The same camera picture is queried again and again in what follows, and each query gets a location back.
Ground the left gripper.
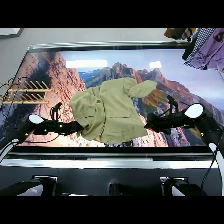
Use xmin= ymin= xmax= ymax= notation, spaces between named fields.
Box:
xmin=60 ymin=121 xmax=86 ymax=135

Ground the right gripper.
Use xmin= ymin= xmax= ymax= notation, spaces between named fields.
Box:
xmin=143 ymin=114 xmax=172 ymax=135

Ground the khaki long-sleeved shirt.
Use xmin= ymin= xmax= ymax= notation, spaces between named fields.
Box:
xmin=69 ymin=77 xmax=158 ymax=145

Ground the purple garment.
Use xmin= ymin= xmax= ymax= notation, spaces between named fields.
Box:
xmin=191 ymin=28 xmax=224 ymax=73

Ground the orange-brown garment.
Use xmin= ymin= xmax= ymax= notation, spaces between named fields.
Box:
xmin=163 ymin=28 xmax=198 ymax=41

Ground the dotted black and white garment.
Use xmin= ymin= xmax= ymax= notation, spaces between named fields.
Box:
xmin=183 ymin=28 xmax=217 ymax=68

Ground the silver frame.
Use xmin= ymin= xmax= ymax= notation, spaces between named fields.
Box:
xmin=0 ymin=146 xmax=224 ymax=197

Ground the black cable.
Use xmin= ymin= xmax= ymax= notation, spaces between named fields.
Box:
xmin=203 ymin=132 xmax=224 ymax=196

